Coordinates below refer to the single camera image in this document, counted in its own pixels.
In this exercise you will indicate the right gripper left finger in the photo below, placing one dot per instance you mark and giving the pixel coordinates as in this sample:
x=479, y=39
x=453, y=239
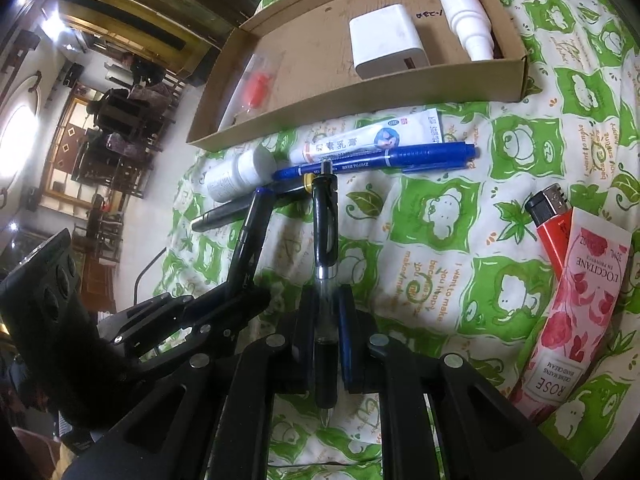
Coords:
x=298, y=328

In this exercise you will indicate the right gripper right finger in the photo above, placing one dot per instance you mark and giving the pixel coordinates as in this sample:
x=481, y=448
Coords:
x=355, y=327

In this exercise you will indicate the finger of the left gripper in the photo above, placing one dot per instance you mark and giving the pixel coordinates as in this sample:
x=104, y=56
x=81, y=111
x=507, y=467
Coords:
x=252, y=236

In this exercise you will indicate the black marker yellow caps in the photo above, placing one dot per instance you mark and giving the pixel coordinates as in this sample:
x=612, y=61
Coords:
x=284, y=192

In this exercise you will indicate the black clear gel pen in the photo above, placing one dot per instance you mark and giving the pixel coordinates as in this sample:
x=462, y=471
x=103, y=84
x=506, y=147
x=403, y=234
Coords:
x=324, y=195

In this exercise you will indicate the blue marker pen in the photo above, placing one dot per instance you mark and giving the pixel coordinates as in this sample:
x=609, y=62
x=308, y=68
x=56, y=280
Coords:
x=410, y=159

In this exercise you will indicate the red lighter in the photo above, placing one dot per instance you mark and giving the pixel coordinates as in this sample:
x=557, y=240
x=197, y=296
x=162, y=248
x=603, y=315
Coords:
x=552, y=216

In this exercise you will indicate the pink rose hand cream tube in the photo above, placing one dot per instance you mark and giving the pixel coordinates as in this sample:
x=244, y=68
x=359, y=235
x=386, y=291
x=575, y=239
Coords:
x=591, y=279

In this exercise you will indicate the white charger adapter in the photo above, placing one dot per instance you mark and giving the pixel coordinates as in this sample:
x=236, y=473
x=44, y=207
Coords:
x=384, y=42

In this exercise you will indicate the white squeeze bottle red label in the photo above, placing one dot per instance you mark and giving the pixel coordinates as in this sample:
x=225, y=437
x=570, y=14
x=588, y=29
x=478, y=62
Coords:
x=468, y=20

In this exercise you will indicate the white pill bottle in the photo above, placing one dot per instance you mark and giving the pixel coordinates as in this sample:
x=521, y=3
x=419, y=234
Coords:
x=240, y=175

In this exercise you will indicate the green white patterned cloth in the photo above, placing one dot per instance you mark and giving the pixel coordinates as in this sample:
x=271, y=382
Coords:
x=452, y=262

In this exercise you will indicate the cardboard tray box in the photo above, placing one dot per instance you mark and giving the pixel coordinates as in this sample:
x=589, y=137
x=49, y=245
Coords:
x=314, y=77

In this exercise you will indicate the white ointment tube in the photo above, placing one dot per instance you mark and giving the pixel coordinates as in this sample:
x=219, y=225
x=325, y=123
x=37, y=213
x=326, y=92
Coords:
x=414, y=129

